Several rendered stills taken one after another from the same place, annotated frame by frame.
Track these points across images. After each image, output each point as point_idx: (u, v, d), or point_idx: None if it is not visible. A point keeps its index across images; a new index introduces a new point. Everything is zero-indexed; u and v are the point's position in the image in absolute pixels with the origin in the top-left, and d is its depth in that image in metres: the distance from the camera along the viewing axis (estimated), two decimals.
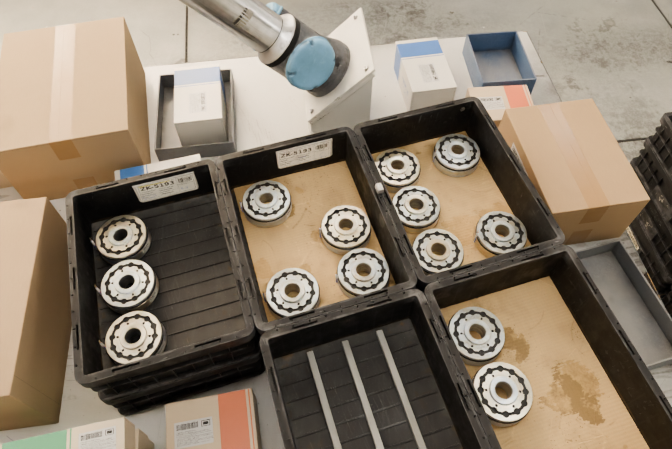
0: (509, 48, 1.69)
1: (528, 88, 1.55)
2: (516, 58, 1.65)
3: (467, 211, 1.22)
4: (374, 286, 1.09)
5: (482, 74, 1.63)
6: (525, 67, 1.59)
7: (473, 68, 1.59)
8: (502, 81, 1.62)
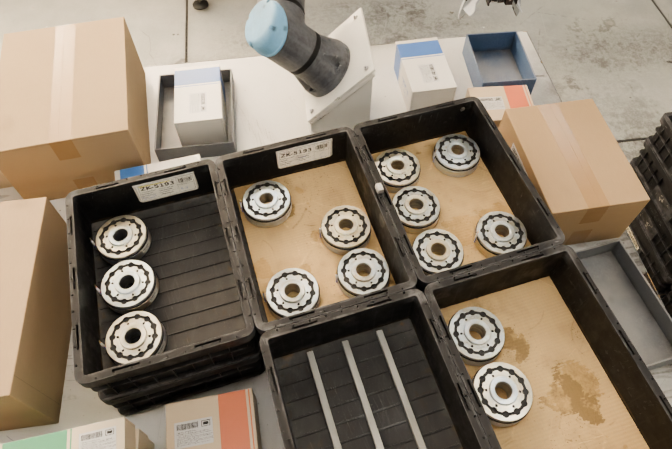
0: (509, 48, 1.69)
1: (528, 88, 1.55)
2: (516, 58, 1.65)
3: (467, 211, 1.22)
4: (374, 286, 1.09)
5: (482, 74, 1.63)
6: (525, 67, 1.59)
7: (473, 68, 1.59)
8: (502, 81, 1.62)
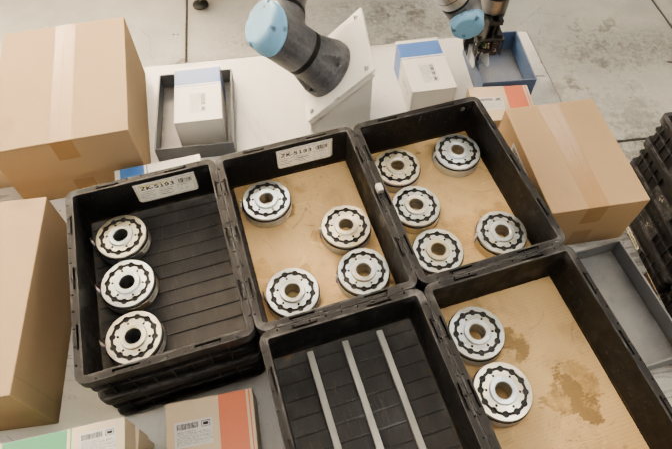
0: (509, 48, 1.69)
1: (528, 88, 1.55)
2: (516, 58, 1.65)
3: (467, 211, 1.22)
4: (374, 286, 1.09)
5: (482, 74, 1.63)
6: (526, 67, 1.59)
7: (473, 68, 1.59)
8: (503, 81, 1.62)
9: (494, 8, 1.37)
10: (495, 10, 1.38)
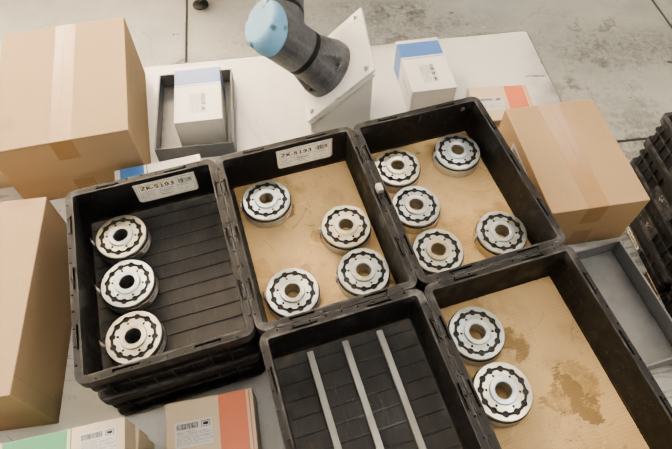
0: None
1: None
2: None
3: (467, 211, 1.22)
4: (374, 286, 1.09)
5: None
6: None
7: None
8: None
9: None
10: None
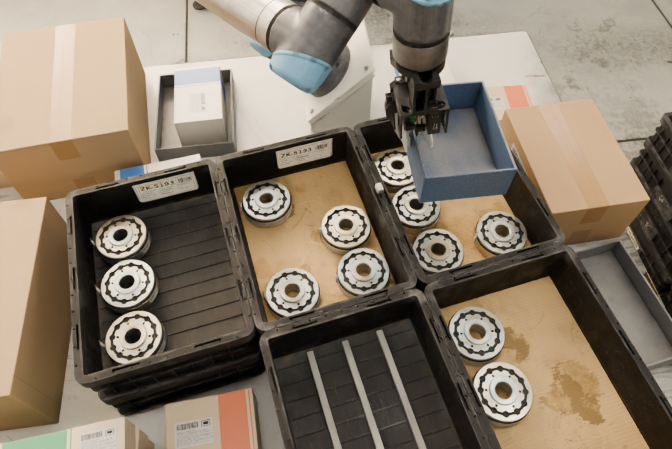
0: (472, 106, 1.05)
1: (503, 182, 0.92)
2: (483, 125, 1.01)
3: (467, 211, 1.22)
4: (374, 286, 1.09)
5: (428, 153, 0.99)
6: (498, 145, 0.95)
7: (411, 146, 0.95)
8: (461, 165, 0.98)
9: (419, 60, 0.73)
10: (422, 62, 0.74)
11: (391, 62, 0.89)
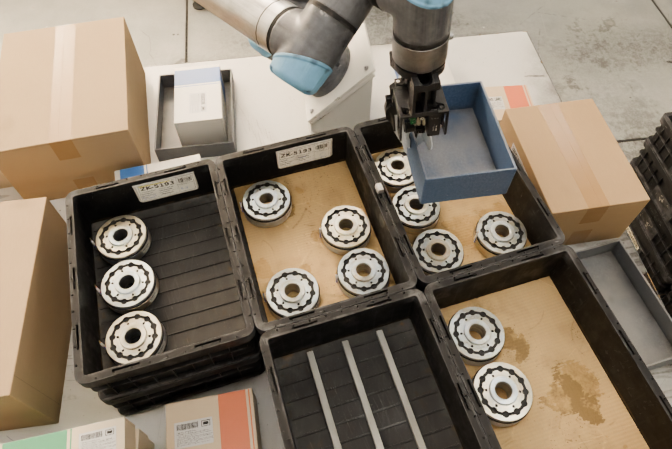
0: (471, 106, 1.06)
1: (503, 182, 0.92)
2: (482, 125, 1.02)
3: (467, 211, 1.22)
4: (374, 286, 1.09)
5: (428, 154, 1.00)
6: (498, 144, 0.96)
7: (411, 148, 0.96)
8: (461, 165, 0.98)
9: (419, 62, 0.74)
10: (421, 65, 0.74)
11: (391, 64, 0.90)
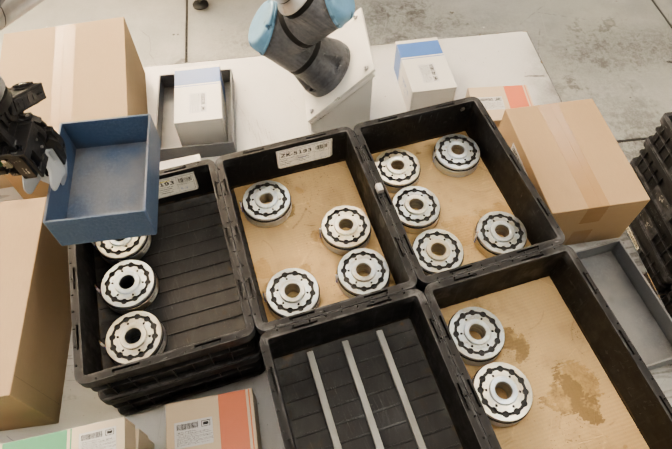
0: None
1: (141, 224, 0.87)
2: (155, 159, 0.97)
3: (467, 211, 1.22)
4: (374, 286, 1.09)
5: (90, 191, 0.95)
6: (148, 182, 0.91)
7: (57, 186, 0.91)
8: (120, 203, 0.93)
9: None
10: None
11: None
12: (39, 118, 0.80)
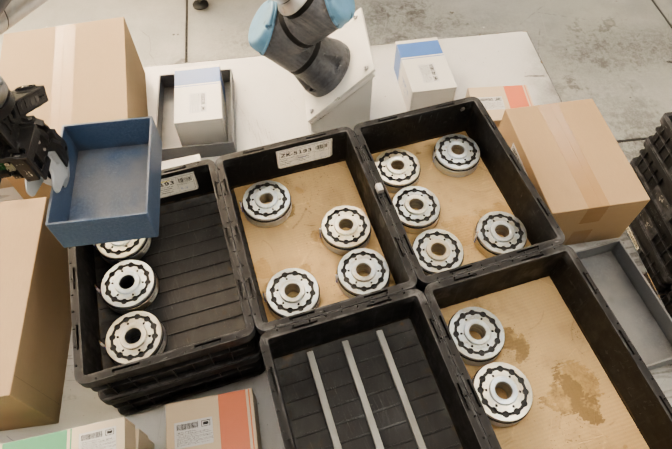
0: None
1: (143, 226, 0.88)
2: (156, 162, 0.97)
3: (467, 211, 1.22)
4: (374, 286, 1.09)
5: (92, 193, 0.95)
6: (150, 185, 0.91)
7: None
8: (122, 205, 0.94)
9: None
10: None
11: None
12: (42, 121, 0.81)
